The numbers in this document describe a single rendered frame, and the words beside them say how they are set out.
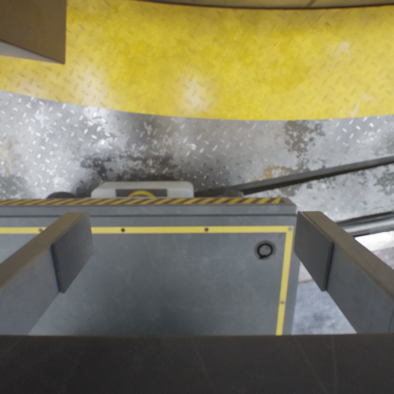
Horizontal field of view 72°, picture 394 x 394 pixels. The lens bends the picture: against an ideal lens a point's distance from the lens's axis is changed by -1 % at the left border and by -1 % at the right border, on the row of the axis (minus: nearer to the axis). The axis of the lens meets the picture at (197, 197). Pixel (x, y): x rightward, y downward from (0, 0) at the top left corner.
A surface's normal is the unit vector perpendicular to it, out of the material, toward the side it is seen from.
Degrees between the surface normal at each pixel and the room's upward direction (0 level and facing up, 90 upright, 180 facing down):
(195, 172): 0
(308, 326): 0
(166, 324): 0
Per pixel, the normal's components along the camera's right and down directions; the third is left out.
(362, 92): 0.00, 0.29
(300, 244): -1.00, 0.00
